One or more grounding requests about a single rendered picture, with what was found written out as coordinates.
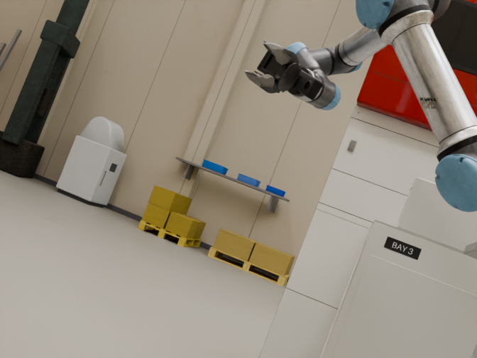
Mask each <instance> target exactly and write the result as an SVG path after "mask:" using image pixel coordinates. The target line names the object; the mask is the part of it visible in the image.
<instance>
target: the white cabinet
mask: <svg viewBox="0 0 477 358"><path fill-rule="evenodd" d="M476 343H477V259H474V258H472V257H470V256H467V255H465V254H462V253H460V252H457V251H454V250H452V249H449V248H446V247H444V246H441V245H438V244H435V243H433V242H430V241H427V240H426V239H422V238H420V237H416V236H415V235H412V234H409V233H407V232H404V231H401V230H399V229H396V228H393V227H390V226H388V225H386V224H383V223H380V222H377V221H374V223H373V224H372V226H371V228H370V229H369V230H368V234H367V236H366V240H365V241H364V243H363V245H362V247H361V250H360V253H359V255H358V258H357V260H356V264H355V266H354V268H353V271H352V274H351V277H350V279H349V282H348V285H347V287H346V290H345V292H344V295H343V298H342V300H341V303H340V306H339V309H338V311H337V313H336V317H335V318H334V321H333V324H332V327H331V329H330V332H329V335H328V338H327V340H326V342H325V345H324V348H323V350H322V353H321V356H320V358H471V357H472V354H473V351H474V349H475V346H476Z"/></svg>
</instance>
